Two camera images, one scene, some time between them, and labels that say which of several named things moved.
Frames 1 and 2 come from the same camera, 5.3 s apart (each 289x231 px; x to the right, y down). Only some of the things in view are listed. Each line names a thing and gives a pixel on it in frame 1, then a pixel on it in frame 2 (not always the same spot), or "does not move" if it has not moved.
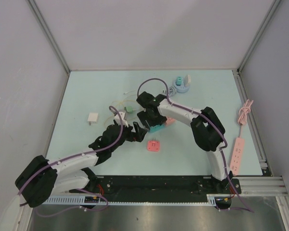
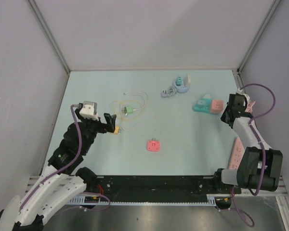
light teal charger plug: (159, 127) → (201, 104)
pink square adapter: (153, 146) does not move
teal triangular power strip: (155, 127) → (203, 105)
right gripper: (142, 116) → (223, 116)
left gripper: (138, 134) → (111, 121)
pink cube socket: (169, 121) → (217, 106)
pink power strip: (237, 157) does not move
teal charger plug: (179, 80) does not move
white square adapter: (187, 80) does not move
